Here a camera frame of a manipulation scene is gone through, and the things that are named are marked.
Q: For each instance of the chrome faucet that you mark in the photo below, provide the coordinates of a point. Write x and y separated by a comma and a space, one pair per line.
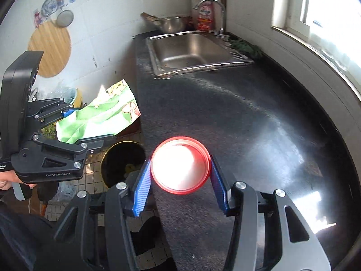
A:
223, 14

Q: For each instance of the round wooden board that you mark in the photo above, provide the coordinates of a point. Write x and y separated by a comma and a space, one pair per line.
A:
49, 50

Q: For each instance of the green snack bag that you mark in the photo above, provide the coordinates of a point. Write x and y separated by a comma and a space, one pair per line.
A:
98, 113

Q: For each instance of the stainless steel sink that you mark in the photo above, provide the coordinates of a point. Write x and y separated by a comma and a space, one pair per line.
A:
183, 50

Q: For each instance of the metal bowl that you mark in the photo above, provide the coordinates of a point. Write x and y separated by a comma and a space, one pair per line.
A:
172, 24

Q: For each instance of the person's left hand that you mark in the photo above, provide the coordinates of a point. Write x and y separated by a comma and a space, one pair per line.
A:
7, 180

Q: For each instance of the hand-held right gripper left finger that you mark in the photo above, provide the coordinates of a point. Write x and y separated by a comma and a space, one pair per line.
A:
142, 189

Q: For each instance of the dark green scrub cloth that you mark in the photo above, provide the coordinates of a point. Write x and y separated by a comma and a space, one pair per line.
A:
246, 49

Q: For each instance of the round mesh strainer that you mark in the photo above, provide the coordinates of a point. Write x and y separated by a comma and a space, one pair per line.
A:
65, 18

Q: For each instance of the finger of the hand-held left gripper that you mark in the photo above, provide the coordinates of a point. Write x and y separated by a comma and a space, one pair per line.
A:
48, 110
70, 148

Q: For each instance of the red detergent bottle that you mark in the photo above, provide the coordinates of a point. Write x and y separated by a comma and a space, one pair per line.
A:
204, 17

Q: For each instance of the white window frame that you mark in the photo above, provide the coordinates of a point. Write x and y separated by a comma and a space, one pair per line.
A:
284, 5

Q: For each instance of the yellow plastic basin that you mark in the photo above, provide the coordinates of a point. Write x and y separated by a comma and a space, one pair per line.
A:
77, 98

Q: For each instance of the red jar lid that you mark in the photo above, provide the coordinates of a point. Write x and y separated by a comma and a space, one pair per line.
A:
180, 163

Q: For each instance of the blue porcelain wall sticker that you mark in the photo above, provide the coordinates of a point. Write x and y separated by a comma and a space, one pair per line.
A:
48, 7

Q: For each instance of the person's dark clothing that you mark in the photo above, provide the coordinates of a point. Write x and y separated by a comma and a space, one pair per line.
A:
17, 231

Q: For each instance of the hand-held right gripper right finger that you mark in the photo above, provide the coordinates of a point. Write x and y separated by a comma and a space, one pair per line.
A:
219, 186

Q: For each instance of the black trash bin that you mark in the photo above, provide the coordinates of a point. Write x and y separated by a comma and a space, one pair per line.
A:
118, 158

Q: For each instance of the clear plastic bag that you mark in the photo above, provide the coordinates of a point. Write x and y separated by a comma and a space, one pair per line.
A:
57, 93

